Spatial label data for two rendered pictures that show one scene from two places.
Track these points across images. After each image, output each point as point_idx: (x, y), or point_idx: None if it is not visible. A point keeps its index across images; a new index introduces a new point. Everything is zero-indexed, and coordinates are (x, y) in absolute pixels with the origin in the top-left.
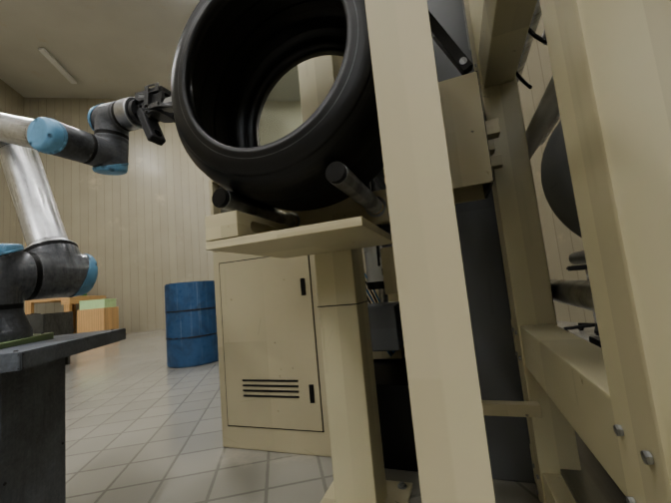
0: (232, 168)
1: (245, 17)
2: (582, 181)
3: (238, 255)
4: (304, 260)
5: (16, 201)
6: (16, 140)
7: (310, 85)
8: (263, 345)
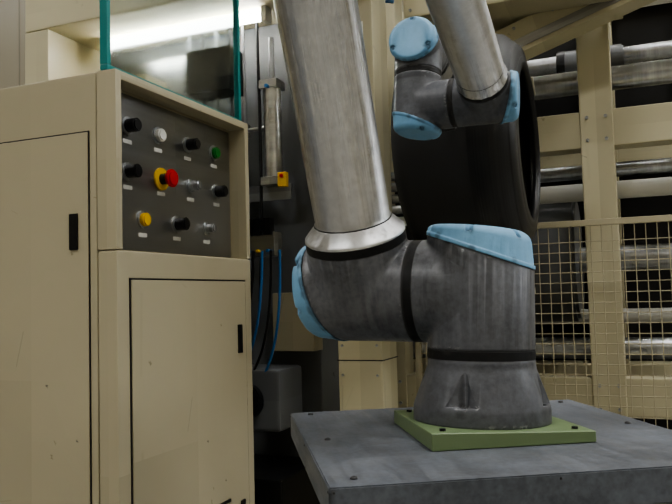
0: (526, 227)
1: None
2: (600, 297)
3: (161, 268)
4: (241, 295)
5: (370, 97)
6: (488, 60)
7: (379, 92)
8: (193, 451)
